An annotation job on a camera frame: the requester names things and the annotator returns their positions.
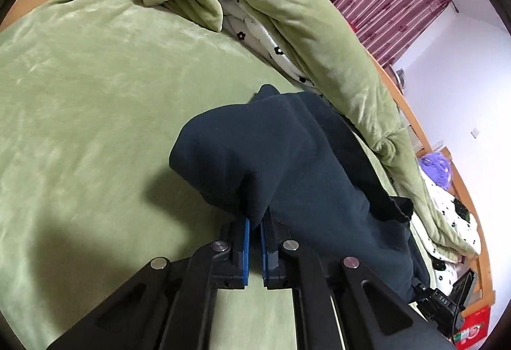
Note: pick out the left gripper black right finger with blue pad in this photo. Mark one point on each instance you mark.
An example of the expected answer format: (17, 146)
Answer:
(345, 307)

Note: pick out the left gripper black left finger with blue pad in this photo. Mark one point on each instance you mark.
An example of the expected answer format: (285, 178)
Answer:
(167, 304)

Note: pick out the dark navy t-shirt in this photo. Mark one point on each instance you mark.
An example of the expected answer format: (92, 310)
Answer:
(294, 157)

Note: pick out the red box beside bed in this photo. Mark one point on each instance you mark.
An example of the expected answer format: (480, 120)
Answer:
(474, 329)

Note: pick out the purple plush toy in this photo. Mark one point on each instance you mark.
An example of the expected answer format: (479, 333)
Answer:
(438, 168)

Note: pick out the green plush bed sheet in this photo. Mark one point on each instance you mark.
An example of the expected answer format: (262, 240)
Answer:
(94, 94)

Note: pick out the green quilt with floral lining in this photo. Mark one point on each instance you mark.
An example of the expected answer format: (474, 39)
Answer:
(313, 42)

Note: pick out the white wall socket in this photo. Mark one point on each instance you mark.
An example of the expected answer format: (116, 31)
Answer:
(474, 133)

